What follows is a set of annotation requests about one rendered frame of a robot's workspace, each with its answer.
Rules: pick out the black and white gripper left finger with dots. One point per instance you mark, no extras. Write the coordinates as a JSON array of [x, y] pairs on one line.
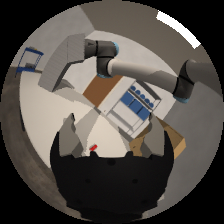
[[66, 147]]

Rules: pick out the tan wooden chest of drawers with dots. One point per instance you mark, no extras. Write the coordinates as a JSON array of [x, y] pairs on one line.
[[181, 145]]

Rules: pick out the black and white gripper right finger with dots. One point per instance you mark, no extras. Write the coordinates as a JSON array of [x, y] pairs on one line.
[[157, 147]]

